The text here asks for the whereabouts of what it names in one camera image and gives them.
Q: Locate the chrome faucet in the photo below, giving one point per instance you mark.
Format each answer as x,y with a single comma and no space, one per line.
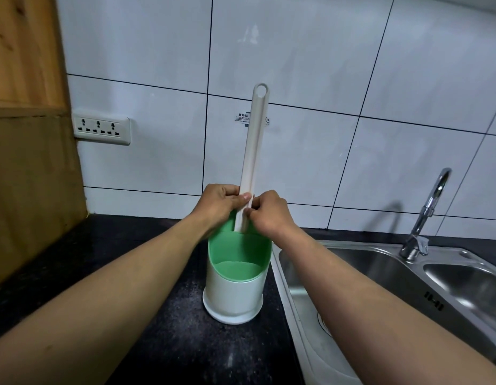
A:
424,214

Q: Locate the person's right forearm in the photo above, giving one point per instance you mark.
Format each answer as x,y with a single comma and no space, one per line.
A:
376,316

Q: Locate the white wall sticker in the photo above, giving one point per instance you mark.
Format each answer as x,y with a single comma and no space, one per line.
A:
240,118

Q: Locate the person's left thumb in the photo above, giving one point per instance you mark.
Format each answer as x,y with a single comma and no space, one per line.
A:
240,199

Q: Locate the person's left forearm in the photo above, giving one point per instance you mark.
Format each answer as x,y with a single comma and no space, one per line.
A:
99,304

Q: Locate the person's right thumb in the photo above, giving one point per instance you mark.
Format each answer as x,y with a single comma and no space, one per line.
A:
256,214

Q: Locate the stainless steel sink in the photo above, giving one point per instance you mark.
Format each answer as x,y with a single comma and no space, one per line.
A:
440,284

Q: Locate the green and white brush holder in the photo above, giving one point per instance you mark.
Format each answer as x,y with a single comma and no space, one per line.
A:
232,294

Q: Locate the wooden cabinet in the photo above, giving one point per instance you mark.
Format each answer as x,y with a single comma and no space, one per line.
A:
27,148

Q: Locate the steel sink drain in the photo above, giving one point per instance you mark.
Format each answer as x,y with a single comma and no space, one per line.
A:
322,318

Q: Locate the white wall socket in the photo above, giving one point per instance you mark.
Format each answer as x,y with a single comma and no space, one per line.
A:
101,130

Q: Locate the person's right hand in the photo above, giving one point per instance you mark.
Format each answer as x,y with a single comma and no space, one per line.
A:
274,220

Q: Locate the person's left hand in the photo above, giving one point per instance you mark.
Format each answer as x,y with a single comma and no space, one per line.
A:
216,206

